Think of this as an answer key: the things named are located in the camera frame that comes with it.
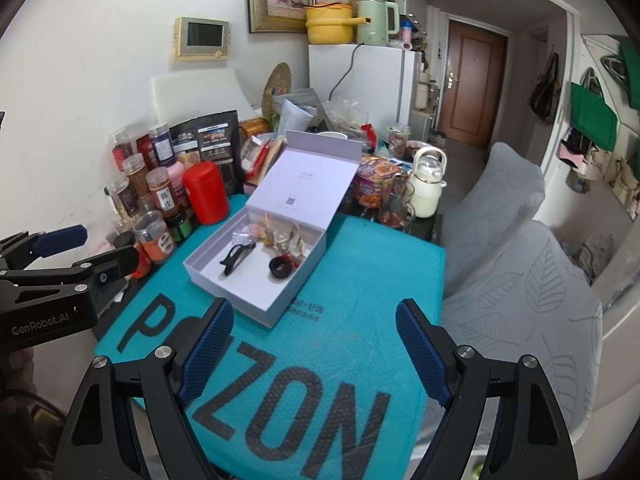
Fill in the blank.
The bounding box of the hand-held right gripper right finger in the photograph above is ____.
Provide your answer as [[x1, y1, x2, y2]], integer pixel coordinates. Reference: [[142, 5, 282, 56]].
[[395, 298, 583, 480]]

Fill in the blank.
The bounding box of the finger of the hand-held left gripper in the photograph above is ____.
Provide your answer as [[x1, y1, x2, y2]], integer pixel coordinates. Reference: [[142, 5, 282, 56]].
[[0, 225, 88, 273], [62, 245, 141, 293]]

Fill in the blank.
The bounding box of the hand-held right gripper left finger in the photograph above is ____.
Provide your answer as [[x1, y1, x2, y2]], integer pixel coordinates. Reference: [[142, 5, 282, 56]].
[[55, 297, 236, 480]]

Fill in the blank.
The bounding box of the black hair clip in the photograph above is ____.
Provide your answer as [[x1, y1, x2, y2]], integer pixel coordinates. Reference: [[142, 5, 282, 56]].
[[218, 242, 257, 277]]

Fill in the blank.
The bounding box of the black strap roll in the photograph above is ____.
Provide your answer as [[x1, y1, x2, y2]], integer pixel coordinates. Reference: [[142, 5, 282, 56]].
[[268, 255, 296, 281]]

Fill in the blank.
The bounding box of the cream hair claw clip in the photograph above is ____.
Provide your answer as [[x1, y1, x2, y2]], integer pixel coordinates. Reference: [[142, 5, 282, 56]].
[[280, 222, 308, 261]]

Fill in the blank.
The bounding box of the lavender gift box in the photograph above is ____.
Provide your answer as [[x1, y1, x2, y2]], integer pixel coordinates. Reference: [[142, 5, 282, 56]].
[[182, 130, 363, 328]]

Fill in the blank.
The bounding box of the orange spice jar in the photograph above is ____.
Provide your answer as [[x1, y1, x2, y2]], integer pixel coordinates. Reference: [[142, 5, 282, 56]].
[[134, 210, 177, 264]]

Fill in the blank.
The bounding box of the dark spice jar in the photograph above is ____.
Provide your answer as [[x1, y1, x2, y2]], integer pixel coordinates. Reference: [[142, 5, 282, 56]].
[[105, 176, 136, 223]]

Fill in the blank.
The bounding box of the black-lidded green jar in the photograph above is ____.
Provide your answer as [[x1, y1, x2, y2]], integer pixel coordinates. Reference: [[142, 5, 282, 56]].
[[165, 212, 193, 242]]

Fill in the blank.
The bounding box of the brown jar with white label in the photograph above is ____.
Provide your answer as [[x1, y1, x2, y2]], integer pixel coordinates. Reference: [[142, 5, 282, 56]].
[[146, 167, 177, 216]]

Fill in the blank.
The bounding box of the brown spice jar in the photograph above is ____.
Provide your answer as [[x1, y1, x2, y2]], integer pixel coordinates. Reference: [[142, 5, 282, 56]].
[[122, 154, 151, 198]]

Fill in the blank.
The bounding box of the teal padded mailer bag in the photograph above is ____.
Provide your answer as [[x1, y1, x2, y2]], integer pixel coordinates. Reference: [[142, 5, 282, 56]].
[[95, 195, 446, 480]]

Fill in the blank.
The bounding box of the grey leaf-pattern seat cushion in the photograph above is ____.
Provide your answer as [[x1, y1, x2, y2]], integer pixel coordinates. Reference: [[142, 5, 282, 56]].
[[417, 220, 604, 446]]

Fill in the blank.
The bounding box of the red spice jar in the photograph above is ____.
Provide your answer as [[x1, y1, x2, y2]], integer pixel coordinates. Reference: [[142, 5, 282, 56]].
[[111, 129, 136, 168], [135, 134, 158, 168]]

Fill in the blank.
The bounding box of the red canister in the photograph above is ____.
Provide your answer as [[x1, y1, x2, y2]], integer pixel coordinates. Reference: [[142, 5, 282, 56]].
[[182, 161, 231, 226]]

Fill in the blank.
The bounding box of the purple label jar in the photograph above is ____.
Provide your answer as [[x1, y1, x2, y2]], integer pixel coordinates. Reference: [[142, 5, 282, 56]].
[[149, 124, 176, 166]]

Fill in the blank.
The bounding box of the glass mug with cartoon print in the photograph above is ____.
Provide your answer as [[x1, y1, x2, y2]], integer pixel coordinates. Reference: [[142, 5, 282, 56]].
[[378, 177, 417, 228]]

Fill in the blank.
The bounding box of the cream white kettle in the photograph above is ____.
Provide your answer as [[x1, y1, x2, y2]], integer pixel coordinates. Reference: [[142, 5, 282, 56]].
[[407, 146, 447, 219]]

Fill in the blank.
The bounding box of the black printed pouch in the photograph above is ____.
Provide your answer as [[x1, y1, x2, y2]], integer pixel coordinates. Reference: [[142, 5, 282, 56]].
[[169, 110, 240, 196]]

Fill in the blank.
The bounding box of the purple instant noodle cup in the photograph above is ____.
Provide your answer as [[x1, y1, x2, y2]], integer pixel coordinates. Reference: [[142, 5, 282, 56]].
[[354, 155, 401, 208]]

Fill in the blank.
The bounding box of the white box with packets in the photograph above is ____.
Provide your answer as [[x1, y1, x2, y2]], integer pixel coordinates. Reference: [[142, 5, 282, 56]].
[[240, 135, 273, 171]]

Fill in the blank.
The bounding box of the red snack packet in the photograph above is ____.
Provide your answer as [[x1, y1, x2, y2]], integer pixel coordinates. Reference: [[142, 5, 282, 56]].
[[247, 140, 286, 183]]

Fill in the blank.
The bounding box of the white foam board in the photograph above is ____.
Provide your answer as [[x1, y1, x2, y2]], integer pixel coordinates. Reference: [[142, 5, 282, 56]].
[[151, 71, 261, 133]]

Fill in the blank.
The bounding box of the woven straw fan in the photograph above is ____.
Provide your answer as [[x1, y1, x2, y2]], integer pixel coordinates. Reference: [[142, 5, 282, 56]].
[[262, 62, 293, 118]]

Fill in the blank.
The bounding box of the white fridge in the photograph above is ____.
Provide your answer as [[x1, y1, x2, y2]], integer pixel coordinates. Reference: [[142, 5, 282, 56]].
[[307, 42, 422, 143]]

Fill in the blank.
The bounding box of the brown door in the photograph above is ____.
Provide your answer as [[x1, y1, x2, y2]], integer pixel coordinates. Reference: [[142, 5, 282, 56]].
[[437, 19, 511, 148]]

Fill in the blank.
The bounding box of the green tote bag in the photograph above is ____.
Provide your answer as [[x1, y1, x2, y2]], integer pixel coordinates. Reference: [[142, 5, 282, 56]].
[[620, 42, 640, 98], [570, 82, 620, 152]]

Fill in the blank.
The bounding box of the black hanging bag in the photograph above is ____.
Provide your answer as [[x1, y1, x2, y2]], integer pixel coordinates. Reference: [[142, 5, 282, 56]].
[[529, 52, 561, 123]]

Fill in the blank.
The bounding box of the yellow pot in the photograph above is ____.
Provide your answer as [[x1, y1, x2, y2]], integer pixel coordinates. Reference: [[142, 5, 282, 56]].
[[305, 4, 371, 45]]

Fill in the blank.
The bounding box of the green electric kettle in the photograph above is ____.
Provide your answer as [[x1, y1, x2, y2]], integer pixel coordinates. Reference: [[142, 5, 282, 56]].
[[355, 0, 401, 47]]

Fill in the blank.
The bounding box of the wall intercom panel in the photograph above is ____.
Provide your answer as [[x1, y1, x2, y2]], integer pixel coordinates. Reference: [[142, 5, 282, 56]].
[[173, 16, 232, 62]]

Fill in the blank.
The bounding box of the black power cable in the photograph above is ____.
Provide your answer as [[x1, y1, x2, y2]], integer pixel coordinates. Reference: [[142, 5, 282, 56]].
[[327, 42, 363, 106]]

